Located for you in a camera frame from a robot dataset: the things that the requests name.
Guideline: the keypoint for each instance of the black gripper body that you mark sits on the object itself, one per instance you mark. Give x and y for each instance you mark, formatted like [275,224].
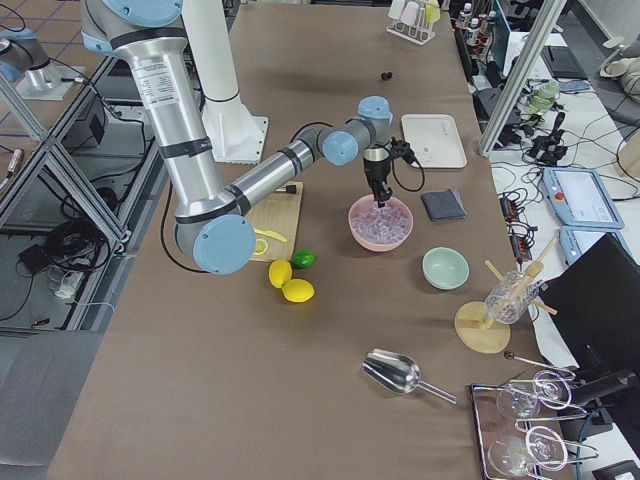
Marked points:
[376,172]

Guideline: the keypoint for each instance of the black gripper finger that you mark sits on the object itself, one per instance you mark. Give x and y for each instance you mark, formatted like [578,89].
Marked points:
[382,193]

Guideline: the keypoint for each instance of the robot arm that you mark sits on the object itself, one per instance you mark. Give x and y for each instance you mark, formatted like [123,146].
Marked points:
[180,58]

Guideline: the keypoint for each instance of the clear ice cubes pile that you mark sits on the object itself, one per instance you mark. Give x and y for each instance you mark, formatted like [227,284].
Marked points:
[381,226]

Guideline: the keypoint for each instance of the pink upturned cup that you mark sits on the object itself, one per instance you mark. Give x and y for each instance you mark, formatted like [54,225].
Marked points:
[410,13]

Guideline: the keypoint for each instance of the white upturned cup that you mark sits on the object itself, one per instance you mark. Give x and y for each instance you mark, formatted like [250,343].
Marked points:
[396,9]

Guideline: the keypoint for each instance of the yellow upturned cup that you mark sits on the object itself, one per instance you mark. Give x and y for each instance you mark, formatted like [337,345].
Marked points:
[432,11]

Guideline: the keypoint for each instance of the steel ice scoop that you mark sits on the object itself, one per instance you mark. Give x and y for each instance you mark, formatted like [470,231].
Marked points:
[400,374]

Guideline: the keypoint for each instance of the pink bowl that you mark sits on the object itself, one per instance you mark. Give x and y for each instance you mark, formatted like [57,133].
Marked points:
[391,202]

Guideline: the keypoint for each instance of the cream rabbit tray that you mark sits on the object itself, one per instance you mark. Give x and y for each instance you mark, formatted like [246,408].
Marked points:
[435,140]

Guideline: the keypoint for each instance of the grey folded cloth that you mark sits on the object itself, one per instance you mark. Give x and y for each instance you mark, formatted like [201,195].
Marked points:
[443,205]

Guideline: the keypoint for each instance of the mint green bowl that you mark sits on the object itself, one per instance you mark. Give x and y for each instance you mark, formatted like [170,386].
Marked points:
[445,268]

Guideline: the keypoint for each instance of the green lime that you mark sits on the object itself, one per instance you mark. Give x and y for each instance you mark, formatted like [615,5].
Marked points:
[303,258]

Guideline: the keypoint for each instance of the wooden cutting board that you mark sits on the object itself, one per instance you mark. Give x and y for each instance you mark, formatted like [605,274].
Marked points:
[278,212]

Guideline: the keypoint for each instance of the yellow plastic knife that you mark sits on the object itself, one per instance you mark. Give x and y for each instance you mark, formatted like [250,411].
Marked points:
[271,234]

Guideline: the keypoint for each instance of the yellow lemon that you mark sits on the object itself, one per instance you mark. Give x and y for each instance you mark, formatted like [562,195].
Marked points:
[298,290]
[280,272]

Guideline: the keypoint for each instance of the lemon slice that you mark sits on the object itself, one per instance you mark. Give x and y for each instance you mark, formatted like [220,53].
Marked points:
[261,247]

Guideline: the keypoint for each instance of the wooden glass stand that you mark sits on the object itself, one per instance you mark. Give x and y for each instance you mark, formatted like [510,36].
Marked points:
[484,326]

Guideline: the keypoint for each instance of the textured clear glass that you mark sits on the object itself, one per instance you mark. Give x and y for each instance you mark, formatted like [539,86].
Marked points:
[506,307]

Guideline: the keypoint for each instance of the teach pendant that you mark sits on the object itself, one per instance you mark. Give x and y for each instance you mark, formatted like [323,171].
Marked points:
[575,241]
[579,198]

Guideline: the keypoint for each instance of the wine glass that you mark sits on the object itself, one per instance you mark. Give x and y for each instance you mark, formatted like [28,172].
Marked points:
[540,451]
[523,399]

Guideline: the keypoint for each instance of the white wire cup rack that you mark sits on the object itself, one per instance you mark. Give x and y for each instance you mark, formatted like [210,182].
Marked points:
[420,33]

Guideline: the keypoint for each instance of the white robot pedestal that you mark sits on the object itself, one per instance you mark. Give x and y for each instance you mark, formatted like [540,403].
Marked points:
[237,136]

